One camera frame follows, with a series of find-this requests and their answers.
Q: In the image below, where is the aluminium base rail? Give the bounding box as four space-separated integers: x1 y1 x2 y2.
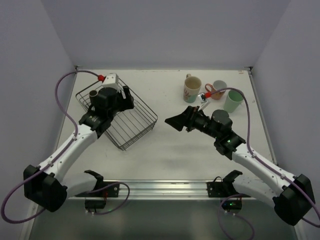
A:
67 178 276 201

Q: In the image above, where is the pink ceramic mug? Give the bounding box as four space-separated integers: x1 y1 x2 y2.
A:
204 80 227 100

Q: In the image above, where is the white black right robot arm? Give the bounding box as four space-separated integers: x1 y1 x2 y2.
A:
165 106 316 226

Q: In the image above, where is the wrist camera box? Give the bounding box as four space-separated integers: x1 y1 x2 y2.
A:
198 92 210 111
101 73 121 93

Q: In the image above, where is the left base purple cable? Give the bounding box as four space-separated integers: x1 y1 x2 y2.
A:
84 182 130 216

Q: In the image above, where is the large cream floral mug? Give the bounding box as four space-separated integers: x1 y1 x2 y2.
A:
183 73 202 103

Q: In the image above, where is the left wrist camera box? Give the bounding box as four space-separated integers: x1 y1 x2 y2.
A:
101 73 121 93

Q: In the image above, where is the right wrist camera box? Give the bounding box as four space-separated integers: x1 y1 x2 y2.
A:
198 92 210 111

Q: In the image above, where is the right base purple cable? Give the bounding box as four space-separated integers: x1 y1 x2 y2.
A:
218 193 256 240

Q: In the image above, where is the black ceramic mug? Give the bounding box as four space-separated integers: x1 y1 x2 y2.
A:
89 90 98 105

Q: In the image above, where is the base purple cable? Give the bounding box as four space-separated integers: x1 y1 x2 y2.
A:
84 182 130 216
218 193 256 240

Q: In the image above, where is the light green plastic cup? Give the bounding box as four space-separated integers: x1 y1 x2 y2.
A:
223 90 244 113

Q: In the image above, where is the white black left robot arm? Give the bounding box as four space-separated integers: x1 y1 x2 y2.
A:
23 85 134 213

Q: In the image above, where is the dark wire dish rack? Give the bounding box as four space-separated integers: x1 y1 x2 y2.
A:
75 81 158 151

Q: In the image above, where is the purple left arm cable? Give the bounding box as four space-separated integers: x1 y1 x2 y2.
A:
0 70 105 224

